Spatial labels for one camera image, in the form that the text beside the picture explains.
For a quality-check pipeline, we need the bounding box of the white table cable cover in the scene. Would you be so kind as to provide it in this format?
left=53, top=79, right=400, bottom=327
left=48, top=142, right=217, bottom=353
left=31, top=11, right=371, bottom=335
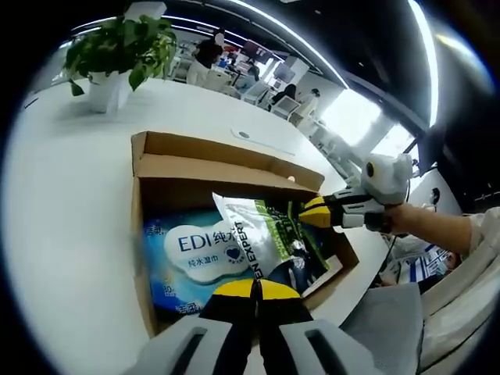
left=230, top=128, right=298, bottom=157

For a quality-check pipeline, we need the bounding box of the green potted plant white pot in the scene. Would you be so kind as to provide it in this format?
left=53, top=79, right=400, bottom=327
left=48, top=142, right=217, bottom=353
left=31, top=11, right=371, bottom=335
left=62, top=13, right=179, bottom=114

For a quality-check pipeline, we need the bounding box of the person's right hand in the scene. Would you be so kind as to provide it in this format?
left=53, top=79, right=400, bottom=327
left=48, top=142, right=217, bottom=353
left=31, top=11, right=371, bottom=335
left=380, top=202, right=411, bottom=238

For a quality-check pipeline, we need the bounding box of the blue wet wipes packet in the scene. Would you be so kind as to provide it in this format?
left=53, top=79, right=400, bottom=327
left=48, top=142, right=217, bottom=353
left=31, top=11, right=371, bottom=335
left=142, top=209, right=259, bottom=316

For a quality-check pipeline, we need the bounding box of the grey mesh office chair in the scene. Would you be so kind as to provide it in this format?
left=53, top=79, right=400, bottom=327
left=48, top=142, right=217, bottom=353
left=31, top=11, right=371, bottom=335
left=339, top=283, right=427, bottom=375

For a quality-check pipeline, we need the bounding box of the ceiling light strip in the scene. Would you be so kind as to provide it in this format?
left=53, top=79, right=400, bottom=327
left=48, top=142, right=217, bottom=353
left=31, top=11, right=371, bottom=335
left=408, top=0, right=439, bottom=128

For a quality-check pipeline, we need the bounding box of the blue white wall poster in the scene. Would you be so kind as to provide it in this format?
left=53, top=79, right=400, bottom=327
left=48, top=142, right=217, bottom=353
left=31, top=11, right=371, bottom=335
left=386, top=237, right=454, bottom=282

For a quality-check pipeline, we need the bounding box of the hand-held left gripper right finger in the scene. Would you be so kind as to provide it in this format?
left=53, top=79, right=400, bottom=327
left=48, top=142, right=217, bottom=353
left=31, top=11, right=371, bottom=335
left=255, top=277, right=388, bottom=375

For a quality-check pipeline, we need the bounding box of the white office chair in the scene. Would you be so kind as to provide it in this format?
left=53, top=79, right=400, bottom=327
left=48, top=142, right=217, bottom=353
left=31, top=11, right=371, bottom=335
left=273, top=95, right=302, bottom=122
left=245, top=80, right=270, bottom=105

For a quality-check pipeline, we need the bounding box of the brown cardboard shoe box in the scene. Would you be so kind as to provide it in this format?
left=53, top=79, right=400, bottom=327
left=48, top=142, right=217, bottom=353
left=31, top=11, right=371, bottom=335
left=130, top=130, right=360, bottom=339

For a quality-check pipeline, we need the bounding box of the white green soft pouch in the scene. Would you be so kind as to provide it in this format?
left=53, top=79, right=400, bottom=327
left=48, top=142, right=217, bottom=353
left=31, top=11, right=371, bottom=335
left=212, top=191, right=333, bottom=292

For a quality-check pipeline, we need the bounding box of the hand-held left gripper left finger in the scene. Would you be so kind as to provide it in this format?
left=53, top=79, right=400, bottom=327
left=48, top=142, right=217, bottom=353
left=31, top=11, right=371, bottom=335
left=132, top=279, right=259, bottom=375

